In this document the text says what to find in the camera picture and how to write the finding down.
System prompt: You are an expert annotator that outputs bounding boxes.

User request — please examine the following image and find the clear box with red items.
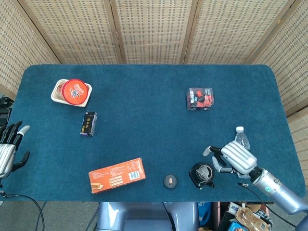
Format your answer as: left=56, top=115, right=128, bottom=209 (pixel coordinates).
left=186, top=87, right=215, bottom=111

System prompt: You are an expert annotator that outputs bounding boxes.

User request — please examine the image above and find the black floor equipment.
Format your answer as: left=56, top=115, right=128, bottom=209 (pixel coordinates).
left=0, top=96, right=13, bottom=127

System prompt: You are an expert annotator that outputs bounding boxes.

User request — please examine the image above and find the blue plastic package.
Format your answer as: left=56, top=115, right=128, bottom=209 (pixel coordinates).
left=198, top=201, right=213, bottom=227

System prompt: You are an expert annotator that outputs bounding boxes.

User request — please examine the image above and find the red lidded round tub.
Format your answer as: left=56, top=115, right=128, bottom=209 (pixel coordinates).
left=61, top=78, right=89, bottom=106

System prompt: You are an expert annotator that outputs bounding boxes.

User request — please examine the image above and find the small black purple box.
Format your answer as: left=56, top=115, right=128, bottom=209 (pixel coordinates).
left=80, top=111, right=98, bottom=137

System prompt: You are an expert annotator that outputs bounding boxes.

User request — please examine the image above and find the blue table cloth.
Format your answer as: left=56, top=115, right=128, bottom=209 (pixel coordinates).
left=0, top=64, right=301, bottom=203

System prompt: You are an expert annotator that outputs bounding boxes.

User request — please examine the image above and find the grey-blue robot torso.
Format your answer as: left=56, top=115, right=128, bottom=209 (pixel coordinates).
left=96, top=201, right=200, bottom=231

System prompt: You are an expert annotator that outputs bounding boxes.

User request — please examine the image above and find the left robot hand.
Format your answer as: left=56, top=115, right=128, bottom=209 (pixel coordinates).
left=0, top=121, right=31, bottom=179

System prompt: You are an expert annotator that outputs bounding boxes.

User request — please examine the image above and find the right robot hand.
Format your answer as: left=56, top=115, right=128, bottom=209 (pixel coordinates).
left=203, top=141, right=257, bottom=175

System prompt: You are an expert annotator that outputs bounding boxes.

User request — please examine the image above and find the cream plastic tray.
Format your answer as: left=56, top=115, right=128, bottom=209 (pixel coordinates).
left=50, top=78, right=93, bottom=108

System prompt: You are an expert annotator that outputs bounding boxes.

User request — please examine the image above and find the small black round lid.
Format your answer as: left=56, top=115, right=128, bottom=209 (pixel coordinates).
left=162, top=174, right=178, bottom=190

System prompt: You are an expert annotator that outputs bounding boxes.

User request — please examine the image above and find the tan snack bag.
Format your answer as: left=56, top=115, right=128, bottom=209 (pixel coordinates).
left=235, top=207, right=271, bottom=231

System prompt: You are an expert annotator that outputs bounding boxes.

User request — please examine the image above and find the woven folding screen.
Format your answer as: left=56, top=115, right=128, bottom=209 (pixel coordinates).
left=0, top=0, right=308, bottom=157

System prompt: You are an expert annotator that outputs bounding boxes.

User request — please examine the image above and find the blue snack box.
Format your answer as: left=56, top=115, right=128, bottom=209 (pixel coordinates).
left=227, top=220, right=244, bottom=231

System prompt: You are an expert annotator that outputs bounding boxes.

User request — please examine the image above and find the orange biscuit box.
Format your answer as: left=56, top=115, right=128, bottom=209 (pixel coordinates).
left=88, top=157, right=147, bottom=194

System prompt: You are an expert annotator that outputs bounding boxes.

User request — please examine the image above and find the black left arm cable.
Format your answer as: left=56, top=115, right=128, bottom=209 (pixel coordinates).
left=2, top=193, right=46, bottom=231

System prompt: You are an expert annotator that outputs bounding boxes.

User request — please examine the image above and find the clear plastic water bottle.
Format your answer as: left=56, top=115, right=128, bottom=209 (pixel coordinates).
left=234, top=126, right=252, bottom=180

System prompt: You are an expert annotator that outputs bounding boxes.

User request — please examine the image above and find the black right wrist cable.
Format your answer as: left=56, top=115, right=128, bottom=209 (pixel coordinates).
left=237, top=182, right=297, bottom=228

